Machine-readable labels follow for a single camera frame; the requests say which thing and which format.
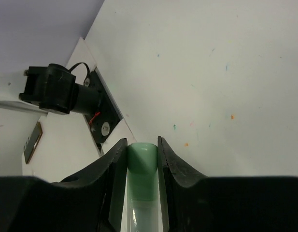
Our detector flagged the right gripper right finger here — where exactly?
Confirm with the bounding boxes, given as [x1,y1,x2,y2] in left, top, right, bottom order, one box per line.
[157,137,298,232]

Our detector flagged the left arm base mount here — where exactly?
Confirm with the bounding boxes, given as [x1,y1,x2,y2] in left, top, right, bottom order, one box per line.
[69,62,124,145]

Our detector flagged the green marker cap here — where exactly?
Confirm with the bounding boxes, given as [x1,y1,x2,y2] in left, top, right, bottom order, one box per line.
[127,143,157,202]

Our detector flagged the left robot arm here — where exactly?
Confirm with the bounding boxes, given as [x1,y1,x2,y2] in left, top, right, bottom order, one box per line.
[19,62,102,115]

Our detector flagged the small dark framed plate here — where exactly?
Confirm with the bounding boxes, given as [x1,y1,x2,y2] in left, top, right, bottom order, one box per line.
[23,121,43,164]

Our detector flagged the green highlighter marker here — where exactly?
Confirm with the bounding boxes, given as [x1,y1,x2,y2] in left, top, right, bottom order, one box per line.
[121,143,159,232]

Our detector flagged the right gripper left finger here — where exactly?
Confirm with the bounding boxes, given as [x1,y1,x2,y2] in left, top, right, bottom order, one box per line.
[0,138,128,232]

